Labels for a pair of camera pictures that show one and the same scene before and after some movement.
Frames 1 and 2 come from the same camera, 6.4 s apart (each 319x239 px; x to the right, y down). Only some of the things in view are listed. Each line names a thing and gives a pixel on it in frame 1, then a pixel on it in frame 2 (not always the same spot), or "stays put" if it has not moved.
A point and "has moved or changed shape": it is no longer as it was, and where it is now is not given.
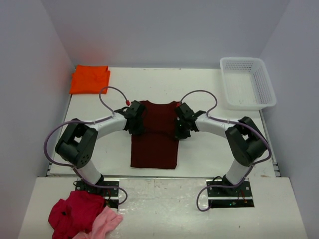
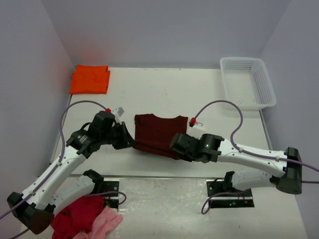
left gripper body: x=137 y=125 → x=123 y=136
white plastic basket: x=247 y=84 stays put
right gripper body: x=182 y=129 → x=176 y=143
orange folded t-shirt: x=89 y=79 stays put
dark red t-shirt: x=157 y=147 has moved or changed shape
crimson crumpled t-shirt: x=76 y=215 stays put
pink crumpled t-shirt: x=107 y=219 stays put
